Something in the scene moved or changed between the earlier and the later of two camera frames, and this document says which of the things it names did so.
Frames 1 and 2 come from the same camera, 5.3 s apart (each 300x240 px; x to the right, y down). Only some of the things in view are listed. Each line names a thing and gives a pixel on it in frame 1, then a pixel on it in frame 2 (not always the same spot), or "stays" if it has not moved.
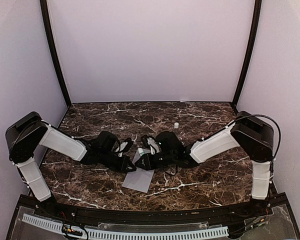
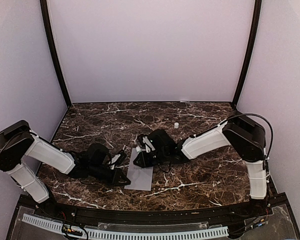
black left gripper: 126,160 → 114,179
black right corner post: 251,51 stays
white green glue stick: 141,151 stays
